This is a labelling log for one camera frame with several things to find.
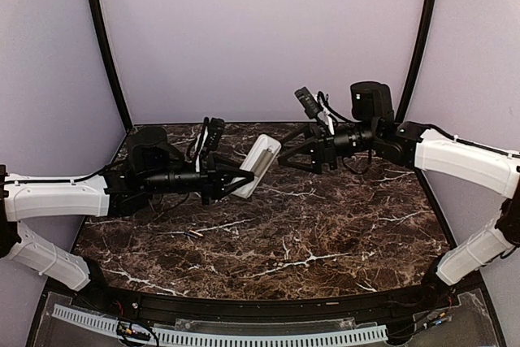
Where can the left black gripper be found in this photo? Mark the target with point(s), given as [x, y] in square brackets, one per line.
[213, 179]

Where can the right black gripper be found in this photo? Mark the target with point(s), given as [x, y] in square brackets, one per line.
[322, 148]

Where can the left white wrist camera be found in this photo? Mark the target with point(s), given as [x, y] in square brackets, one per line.
[208, 140]

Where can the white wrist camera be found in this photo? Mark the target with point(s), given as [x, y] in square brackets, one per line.
[208, 140]
[314, 109]

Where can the grey battery cover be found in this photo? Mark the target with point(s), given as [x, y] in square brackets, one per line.
[262, 162]

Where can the white remote control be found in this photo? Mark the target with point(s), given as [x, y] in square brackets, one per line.
[263, 142]

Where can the black front frame rail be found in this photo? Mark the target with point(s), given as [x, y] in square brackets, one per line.
[164, 309]

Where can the left black frame post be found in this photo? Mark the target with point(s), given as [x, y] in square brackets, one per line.
[109, 63]

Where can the white slotted cable duct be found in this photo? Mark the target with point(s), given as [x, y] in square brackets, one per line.
[160, 336]

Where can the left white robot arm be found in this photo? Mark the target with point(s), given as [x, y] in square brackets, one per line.
[152, 166]

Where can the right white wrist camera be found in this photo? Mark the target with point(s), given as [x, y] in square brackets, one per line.
[314, 109]

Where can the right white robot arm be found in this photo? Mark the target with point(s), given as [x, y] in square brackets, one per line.
[426, 147]

